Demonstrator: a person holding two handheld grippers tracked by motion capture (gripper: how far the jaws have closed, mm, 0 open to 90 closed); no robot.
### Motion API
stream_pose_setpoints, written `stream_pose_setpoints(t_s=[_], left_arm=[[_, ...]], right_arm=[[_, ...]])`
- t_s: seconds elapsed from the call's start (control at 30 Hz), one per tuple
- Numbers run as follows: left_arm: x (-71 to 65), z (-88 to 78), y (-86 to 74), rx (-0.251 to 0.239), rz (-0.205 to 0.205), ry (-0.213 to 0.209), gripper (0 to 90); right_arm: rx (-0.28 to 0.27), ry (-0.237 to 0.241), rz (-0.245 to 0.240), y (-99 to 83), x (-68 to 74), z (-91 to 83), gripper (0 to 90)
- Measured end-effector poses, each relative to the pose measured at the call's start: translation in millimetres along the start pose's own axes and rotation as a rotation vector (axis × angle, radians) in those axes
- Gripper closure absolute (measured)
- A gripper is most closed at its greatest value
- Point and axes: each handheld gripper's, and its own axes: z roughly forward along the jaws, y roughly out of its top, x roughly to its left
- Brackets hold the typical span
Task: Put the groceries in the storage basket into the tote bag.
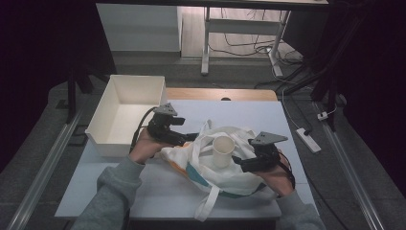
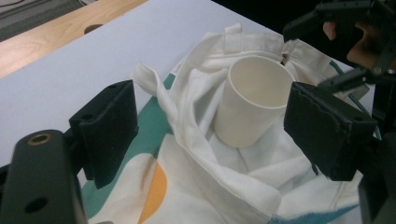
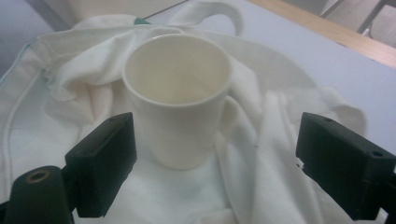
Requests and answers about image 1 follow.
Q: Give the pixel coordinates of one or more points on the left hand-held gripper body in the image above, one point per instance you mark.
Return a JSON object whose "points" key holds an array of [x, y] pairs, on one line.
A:
{"points": [[161, 129]]}

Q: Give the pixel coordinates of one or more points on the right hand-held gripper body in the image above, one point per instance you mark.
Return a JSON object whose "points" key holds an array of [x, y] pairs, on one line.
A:
{"points": [[266, 159]]}

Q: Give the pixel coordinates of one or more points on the white paper cup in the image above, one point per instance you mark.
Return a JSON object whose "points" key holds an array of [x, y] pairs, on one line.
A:
{"points": [[222, 153]]}

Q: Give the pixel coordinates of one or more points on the white tote bag coloured shapes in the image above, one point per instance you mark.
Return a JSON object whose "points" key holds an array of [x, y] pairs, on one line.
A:
{"points": [[198, 163]]}

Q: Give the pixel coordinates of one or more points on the white plastic bin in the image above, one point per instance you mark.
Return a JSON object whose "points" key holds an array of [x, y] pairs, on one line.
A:
{"points": [[105, 118]]}

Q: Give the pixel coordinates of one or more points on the person's right hand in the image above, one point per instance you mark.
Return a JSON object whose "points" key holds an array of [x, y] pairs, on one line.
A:
{"points": [[277, 180]]}

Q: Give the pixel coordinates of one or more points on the person's left hand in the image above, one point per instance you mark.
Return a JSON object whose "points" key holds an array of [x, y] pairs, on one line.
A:
{"points": [[145, 148]]}

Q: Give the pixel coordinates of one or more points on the white power strip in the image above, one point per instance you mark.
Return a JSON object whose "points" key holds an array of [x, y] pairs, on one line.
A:
{"points": [[308, 140]]}

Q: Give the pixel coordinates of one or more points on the white table mat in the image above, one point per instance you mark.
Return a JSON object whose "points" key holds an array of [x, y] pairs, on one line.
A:
{"points": [[166, 195]]}

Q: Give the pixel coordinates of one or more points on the small white plug adapter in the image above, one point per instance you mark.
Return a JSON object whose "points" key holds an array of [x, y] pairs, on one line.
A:
{"points": [[322, 116]]}

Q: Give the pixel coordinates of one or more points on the black metal stand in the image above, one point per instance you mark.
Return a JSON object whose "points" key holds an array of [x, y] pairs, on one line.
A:
{"points": [[72, 96], [332, 96]]}

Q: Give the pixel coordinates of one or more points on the white cabinet panel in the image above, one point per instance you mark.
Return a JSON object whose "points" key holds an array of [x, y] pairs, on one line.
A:
{"points": [[140, 28]]}

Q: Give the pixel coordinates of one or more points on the aluminium rail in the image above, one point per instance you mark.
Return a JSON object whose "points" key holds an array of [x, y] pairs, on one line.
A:
{"points": [[348, 166], [48, 166]]}

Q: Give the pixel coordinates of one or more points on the white desk frame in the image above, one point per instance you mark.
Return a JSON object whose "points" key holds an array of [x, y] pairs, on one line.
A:
{"points": [[239, 26]]}

